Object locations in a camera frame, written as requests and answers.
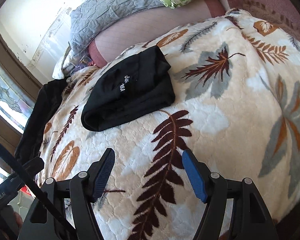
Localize grey quilted pillow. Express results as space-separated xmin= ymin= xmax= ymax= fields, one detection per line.
xmin=69 ymin=0 xmax=164 ymax=66

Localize black jacket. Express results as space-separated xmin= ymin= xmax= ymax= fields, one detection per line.
xmin=14 ymin=79 xmax=68 ymax=165

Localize leaf pattern plush blanket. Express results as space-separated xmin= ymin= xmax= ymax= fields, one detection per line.
xmin=36 ymin=9 xmax=300 ymax=239

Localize black pants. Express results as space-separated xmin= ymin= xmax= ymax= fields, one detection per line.
xmin=81 ymin=46 xmax=175 ymax=132

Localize black cable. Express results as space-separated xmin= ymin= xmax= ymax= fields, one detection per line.
xmin=0 ymin=134 xmax=76 ymax=240

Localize white pillow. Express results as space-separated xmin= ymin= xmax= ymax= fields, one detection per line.
xmin=52 ymin=55 xmax=74 ymax=80

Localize pink quilted bed headboard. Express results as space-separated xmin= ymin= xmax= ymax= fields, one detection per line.
xmin=88 ymin=0 xmax=300 ymax=67

